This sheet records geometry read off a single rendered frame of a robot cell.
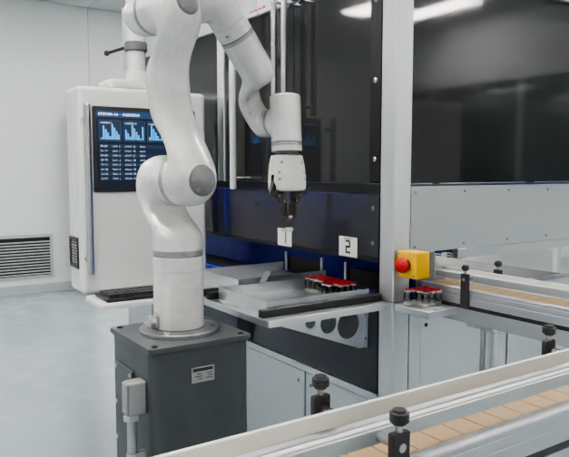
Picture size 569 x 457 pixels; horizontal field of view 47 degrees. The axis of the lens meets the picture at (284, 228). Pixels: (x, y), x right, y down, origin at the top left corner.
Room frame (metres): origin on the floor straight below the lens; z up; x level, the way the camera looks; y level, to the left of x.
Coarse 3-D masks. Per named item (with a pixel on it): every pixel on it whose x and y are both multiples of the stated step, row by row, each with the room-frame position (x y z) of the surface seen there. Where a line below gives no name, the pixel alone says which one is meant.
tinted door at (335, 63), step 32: (320, 0) 2.06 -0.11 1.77; (352, 0) 1.94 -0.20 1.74; (320, 32) 2.06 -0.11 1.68; (352, 32) 1.94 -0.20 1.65; (320, 64) 2.06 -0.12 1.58; (352, 64) 1.93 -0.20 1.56; (320, 96) 2.06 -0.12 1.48; (352, 96) 1.93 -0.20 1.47; (320, 128) 2.06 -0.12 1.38; (352, 128) 1.93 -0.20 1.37; (320, 160) 2.06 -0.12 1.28; (352, 160) 1.93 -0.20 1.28
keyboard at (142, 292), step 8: (120, 288) 2.27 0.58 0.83; (128, 288) 2.27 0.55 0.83; (136, 288) 2.28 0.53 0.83; (144, 288) 2.27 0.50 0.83; (152, 288) 2.28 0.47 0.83; (96, 296) 2.24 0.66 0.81; (104, 296) 2.20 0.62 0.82; (112, 296) 2.16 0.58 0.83; (120, 296) 2.18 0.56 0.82; (128, 296) 2.19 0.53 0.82; (136, 296) 2.20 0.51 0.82; (144, 296) 2.21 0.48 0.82; (152, 296) 2.22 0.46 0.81
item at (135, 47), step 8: (128, 0) 2.49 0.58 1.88; (128, 32) 2.49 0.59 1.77; (128, 40) 2.49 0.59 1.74; (136, 40) 2.48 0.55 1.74; (144, 40) 2.51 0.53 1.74; (120, 48) 2.52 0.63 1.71; (128, 48) 2.48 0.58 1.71; (136, 48) 2.47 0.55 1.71; (144, 48) 2.50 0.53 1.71; (128, 56) 2.49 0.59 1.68; (136, 56) 2.48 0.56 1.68; (144, 56) 2.51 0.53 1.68; (128, 64) 2.49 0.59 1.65; (136, 64) 2.48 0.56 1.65; (144, 64) 2.51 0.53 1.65; (128, 72) 2.47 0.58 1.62; (136, 72) 2.47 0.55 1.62; (144, 72) 2.49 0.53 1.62; (136, 80) 2.47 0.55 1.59; (144, 80) 2.49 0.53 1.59
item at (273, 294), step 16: (224, 288) 1.80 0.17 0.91; (240, 288) 1.87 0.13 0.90; (256, 288) 1.90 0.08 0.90; (272, 288) 1.93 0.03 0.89; (288, 288) 1.96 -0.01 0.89; (304, 288) 1.98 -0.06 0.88; (368, 288) 1.80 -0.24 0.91; (240, 304) 1.72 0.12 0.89; (256, 304) 1.66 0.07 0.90; (272, 304) 1.62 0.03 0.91; (288, 304) 1.65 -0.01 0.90
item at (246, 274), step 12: (252, 264) 2.29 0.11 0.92; (264, 264) 2.31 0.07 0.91; (276, 264) 2.34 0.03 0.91; (204, 276) 2.14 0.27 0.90; (216, 276) 2.07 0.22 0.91; (228, 276) 2.23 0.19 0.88; (240, 276) 2.23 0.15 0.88; (252, 276) 2.23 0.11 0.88; (276, 276) 2.04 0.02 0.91; (288, 276) 2.06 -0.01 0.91; (300, 276) 2.09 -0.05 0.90
